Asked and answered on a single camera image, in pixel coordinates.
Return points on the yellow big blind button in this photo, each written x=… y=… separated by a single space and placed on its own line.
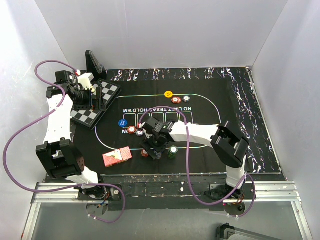
x=168 y=94

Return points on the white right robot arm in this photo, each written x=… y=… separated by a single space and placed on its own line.
x=229 y=143

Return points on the blue chips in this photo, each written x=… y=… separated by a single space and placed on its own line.
x=186 y=98
x=139 y=133

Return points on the black poker felt mat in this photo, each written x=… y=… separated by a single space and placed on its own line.
x=217 y=95

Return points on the green poker chip stack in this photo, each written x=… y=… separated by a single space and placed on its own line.
x=172 y=152

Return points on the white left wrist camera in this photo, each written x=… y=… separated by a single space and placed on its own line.
x=84 y=80

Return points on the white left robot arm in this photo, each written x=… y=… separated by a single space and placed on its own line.
x=58 y=154

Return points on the blue small blind button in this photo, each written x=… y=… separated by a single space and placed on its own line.
x=122 y=123

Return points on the red poker chip stack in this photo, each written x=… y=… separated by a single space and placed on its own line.
x=144 y=153

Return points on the black case bottom right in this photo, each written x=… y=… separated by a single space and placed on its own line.
x=229 y=232

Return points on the black white chess board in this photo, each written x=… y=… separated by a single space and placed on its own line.
x=105 y=94

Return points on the black chess board lid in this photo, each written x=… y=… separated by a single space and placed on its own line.
x=94 y=66

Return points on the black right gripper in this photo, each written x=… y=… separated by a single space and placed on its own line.
x=147 y=145

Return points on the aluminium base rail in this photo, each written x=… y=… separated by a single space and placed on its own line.
x=161 y=207

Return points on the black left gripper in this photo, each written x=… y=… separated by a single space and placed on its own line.
x=89 y=105

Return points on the red chips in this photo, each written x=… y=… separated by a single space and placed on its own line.
x=131 y=129
x=176 y=100

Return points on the red playing card box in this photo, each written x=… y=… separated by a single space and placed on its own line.
x=117 y=156

